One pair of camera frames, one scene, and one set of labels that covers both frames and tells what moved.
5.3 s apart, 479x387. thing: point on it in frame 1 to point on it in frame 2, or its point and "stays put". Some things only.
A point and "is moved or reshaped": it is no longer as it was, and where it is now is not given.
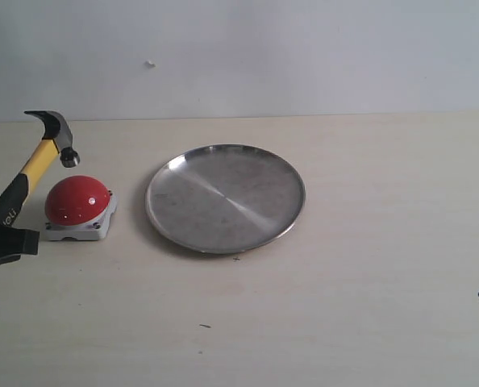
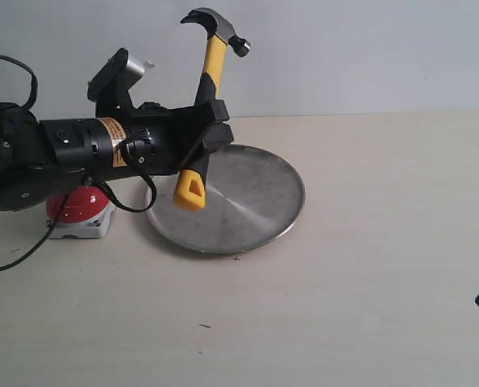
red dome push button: x=78 y=208 stays put
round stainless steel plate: x=224 y=198 stays put
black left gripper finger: x=1 y=243 to x=203 y=113
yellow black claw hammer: x=58 y=140 is moved or reshaped
